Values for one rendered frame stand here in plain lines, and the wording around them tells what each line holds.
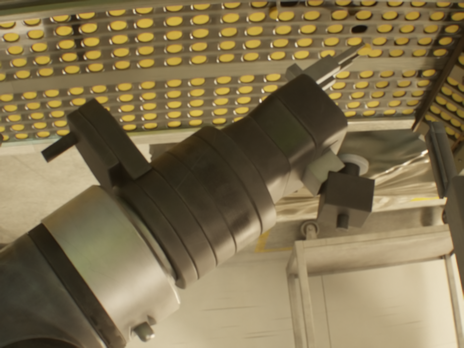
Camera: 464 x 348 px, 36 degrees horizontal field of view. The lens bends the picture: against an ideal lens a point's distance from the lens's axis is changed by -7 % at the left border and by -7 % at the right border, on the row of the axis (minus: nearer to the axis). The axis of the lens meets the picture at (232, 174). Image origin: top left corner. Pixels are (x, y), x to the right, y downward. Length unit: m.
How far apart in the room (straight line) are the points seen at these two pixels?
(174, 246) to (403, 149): 0.35
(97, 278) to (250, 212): 0.10
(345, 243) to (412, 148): 3.08
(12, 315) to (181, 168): 0.13
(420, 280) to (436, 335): 0.37
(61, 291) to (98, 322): 0.03
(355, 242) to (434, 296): 0.93
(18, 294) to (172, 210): 0.10
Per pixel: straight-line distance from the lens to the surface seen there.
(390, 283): 4.47
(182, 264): 0.42
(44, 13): 0.48
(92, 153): 0.45
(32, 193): 3.28
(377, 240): 3.83
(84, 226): 0.41
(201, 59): 0.54
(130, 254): 0.40
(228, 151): 0.43
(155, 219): 0.41
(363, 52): 0.53
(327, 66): 0.50
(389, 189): 0.76
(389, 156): 0.71
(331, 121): 0.45
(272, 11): 0.49
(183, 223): 0.42
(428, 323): 4.48
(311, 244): 3.76
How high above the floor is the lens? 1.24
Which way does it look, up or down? 23 degrees down
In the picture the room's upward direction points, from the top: 174 degrees clockwise
